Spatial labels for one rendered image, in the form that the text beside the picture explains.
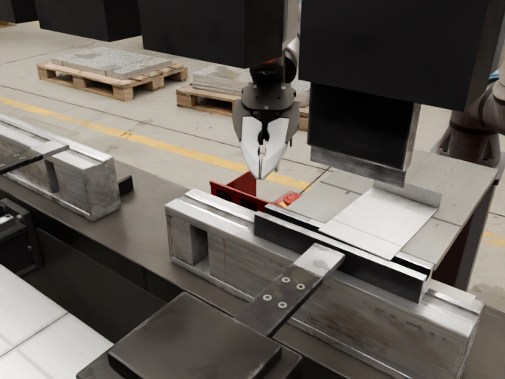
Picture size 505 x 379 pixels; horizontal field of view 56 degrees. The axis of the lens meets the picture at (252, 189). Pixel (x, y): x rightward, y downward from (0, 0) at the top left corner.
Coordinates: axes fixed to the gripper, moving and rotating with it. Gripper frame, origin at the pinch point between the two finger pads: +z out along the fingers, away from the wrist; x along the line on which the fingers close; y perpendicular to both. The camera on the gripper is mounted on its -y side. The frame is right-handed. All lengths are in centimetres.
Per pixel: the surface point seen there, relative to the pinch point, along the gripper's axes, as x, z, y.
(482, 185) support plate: -28.6, -1.7, 4.2
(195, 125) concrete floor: 76, -183, 225
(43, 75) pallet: 246, -272, 270
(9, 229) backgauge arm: 43.9, 1.7, 20.6
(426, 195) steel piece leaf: -20.1, 2.9, -0.1
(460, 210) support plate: -24.1, 4.1, 0.8
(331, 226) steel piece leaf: -8.9, 8.9, -2.2
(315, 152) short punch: -6.5, 4.5, -10.0
